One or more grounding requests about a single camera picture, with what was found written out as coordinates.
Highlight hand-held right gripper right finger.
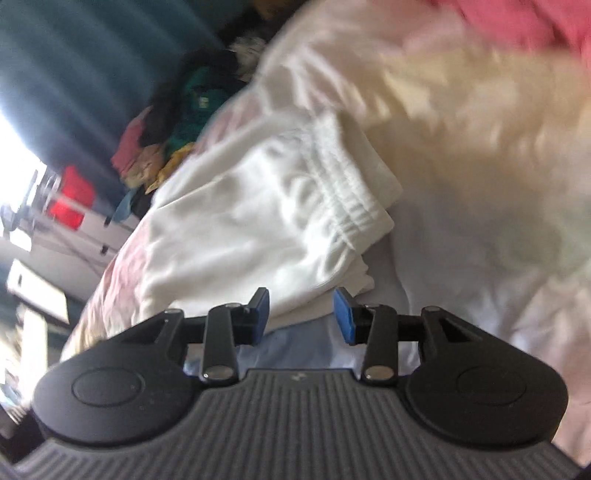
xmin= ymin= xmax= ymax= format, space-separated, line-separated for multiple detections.
xmin=333 ymin=286 xmax=486 ymax=385

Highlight hot pink fabric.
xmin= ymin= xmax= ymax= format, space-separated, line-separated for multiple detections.
xmin=429 ymin=0 xmax=591 ymax=54

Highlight green garment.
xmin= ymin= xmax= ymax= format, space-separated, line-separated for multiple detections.
xmin=168 ymin=65 xmax=234 ymax=151

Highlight pile of dark clothes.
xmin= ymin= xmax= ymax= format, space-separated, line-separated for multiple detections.
xmin=143 ymin=46 xmax=243 ymax=144

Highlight light blue cloth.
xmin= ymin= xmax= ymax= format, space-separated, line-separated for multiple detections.
xmin=113 ymin=191 xmax=140 ymax=221

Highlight yellow floral cloth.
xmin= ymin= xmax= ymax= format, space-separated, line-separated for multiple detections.
xmin=139 ymin=143 xmax=197 ymax=192

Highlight pink and white bed blanket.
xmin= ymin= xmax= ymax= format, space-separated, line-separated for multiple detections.
xmin=60 ymin=0 xmax=591 ymax=462

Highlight window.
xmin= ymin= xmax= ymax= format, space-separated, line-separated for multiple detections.
xmin=0 ymin=115 xmax=44 ymax=208

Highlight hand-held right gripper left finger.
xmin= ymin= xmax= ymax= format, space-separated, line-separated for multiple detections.
xmin=121 ymin=287 xmax=271 ymax=385

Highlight salmon pink garment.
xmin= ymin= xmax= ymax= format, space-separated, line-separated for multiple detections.
xmin=111 ymin=108 xmax=155 ymax=174

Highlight red bag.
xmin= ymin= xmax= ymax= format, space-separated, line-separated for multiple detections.
xmin=48 ymin=166 xmax=95 ymax=229

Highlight wide blue curtain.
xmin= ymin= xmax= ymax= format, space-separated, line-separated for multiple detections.
xmin=0 ymin=0 xmax=245 ymax=171

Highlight cream pants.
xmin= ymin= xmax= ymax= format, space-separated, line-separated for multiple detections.
xmin=139 ymin=111 xmax=402 ymax=330

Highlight fluffy cream blanket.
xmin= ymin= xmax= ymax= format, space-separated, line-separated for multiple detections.
xmin=365 ymin=44 xmax=591 ymax=287

